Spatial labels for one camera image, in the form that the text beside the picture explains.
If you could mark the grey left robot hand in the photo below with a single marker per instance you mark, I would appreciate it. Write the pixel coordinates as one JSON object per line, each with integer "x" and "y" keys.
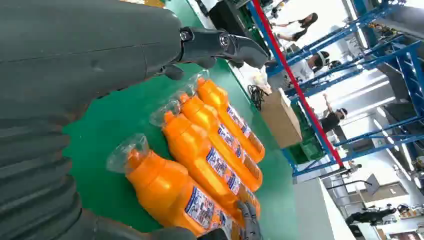
{"x": 82, "y": 43}

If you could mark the orange bottle with clear cap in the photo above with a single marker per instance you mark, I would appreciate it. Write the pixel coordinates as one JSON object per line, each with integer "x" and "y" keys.
{"x": 202, "y": 114}
{"x": 215, "y": 96}
{"x": 159, "y": 188}
{"x": 188, "y": 145}

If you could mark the yellow sheet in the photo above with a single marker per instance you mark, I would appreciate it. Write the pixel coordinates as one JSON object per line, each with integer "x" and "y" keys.
{"x": 149, "y": 2}

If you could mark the ribbed grey left arm sleeve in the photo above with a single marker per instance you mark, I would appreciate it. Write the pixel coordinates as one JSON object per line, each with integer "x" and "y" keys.
{"x": 33, "y": 172}

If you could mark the black box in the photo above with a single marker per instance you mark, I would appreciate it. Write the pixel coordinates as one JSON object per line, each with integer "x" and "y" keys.
{"x": 228, "y": 16}

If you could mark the white plastic bag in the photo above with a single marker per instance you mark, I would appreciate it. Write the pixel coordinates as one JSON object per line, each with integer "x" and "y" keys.
{"x": 261, "y": 80}

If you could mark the brown cardboard box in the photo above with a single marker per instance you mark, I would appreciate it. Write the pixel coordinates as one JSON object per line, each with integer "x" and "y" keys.
{"x": 280, "y": 119}

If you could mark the red pole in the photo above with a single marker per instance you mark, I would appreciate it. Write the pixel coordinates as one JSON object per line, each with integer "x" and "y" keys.
{"x": 298, "y": 89}

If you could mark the person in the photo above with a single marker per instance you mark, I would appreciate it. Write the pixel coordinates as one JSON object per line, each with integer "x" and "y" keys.
{"x": 331, "y": 121}
{"x": 303, "y": 24}
{"x": 308, "y": 68}

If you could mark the green plastic crate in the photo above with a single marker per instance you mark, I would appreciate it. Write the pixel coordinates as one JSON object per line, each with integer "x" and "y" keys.
{"x": 311, "y": 149}

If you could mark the black robot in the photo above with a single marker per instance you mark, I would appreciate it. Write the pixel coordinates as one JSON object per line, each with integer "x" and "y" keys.
{"x": 367, "y": 217}

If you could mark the blue metal frame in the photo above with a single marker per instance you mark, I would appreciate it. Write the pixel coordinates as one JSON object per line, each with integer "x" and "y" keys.
{"x": 407, "y": 66}

